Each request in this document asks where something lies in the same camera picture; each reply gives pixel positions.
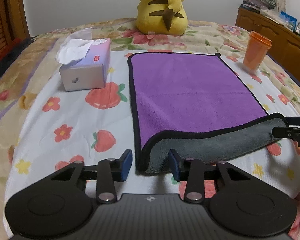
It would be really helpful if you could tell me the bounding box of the purple and grey towel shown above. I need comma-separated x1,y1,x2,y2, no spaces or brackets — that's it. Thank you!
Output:
128,53,287,174

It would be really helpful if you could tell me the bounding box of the blue printed box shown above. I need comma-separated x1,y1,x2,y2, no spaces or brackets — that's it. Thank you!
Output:
279,11,297,31

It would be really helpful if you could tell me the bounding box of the yellow Pikachu plush toy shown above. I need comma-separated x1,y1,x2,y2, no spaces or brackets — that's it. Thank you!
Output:
136,0,188,35

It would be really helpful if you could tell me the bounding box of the wooden sideboard cabinet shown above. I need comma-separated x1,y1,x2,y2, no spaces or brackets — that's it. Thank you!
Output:
236,7,300,84

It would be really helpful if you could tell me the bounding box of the stack of folded fabrics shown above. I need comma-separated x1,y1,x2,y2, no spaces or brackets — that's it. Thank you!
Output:
242,0,276,10

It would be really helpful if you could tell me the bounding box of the floral bed blanket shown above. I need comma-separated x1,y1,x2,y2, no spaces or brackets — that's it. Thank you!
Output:
0,18,300,239

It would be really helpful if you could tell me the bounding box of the orange lidded cup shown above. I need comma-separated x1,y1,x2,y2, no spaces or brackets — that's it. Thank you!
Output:
243,31,272,73

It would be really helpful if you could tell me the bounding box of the purple tissue box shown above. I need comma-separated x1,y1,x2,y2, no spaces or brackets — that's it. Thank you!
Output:
56,38,110,92

